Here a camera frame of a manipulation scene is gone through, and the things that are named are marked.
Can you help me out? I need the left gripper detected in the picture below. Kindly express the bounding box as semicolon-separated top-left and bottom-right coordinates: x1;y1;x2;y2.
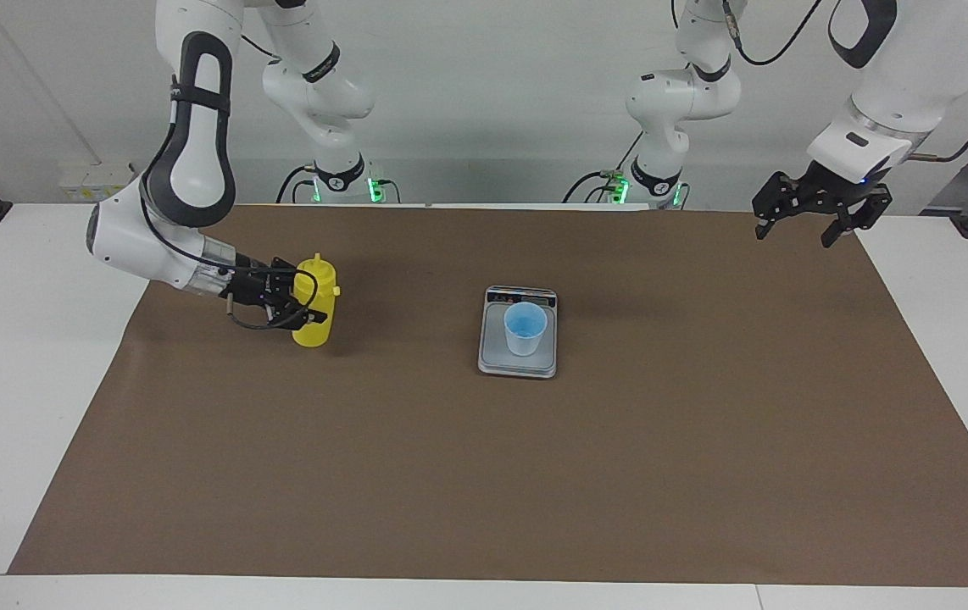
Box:
752;161;893;249

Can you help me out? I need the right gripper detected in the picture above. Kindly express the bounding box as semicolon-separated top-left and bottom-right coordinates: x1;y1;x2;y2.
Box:
223;256;330;332

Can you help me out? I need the yellow seasoning bottle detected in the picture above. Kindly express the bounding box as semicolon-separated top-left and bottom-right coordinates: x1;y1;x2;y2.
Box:
291;252;342;348

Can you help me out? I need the silver kitchen scale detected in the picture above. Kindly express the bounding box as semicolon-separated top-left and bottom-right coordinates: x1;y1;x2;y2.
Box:
476;286;559;380

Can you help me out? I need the translucent blue plastic cup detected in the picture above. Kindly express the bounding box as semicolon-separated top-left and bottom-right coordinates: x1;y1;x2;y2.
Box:
503;302;550;358

